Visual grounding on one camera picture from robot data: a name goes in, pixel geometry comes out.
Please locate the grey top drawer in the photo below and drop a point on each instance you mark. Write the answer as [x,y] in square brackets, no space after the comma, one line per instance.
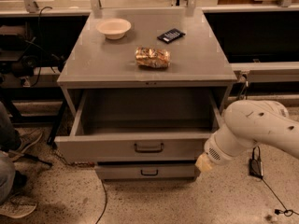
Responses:
[125,125]

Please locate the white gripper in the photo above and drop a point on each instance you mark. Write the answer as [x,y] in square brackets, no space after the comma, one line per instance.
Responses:
[212,152]

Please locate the shiny snack bag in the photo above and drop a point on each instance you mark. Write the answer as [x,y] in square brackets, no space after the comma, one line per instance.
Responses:
[153,58]

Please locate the black calculator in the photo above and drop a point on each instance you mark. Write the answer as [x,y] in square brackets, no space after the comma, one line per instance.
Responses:
[170,36]

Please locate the grey sneaker upper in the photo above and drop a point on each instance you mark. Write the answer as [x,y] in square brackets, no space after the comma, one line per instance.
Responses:
[23,142]

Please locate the grey sneaker lower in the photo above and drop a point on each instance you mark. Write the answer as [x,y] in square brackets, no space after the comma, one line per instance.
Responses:
[18,206]

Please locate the grey sneaker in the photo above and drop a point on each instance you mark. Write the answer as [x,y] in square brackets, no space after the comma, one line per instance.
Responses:
[23,142]
[18,206]

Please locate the grey drawer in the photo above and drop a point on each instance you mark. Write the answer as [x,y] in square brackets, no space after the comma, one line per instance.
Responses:
[125,125]
[146,171]

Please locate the black power adapter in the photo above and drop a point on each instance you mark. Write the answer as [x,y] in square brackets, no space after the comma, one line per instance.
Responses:
[255,168]

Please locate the white paper bowl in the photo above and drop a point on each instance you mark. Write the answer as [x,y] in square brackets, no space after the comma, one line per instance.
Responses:
[113,28]

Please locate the grey bottom drawer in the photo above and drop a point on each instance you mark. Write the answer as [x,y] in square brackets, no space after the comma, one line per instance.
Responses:
[146,171]

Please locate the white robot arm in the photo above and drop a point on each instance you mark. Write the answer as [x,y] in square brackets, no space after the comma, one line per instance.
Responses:
[246,124]

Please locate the person leg in jeans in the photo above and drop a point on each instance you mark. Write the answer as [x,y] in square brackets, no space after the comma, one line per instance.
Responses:
[9,139]

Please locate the grey metal drawer cabinet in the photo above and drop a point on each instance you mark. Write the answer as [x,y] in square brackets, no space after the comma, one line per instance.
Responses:
[196,59]

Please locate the dark equipment on left shelf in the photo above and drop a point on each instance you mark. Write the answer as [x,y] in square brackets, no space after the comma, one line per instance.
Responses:
[22,57]

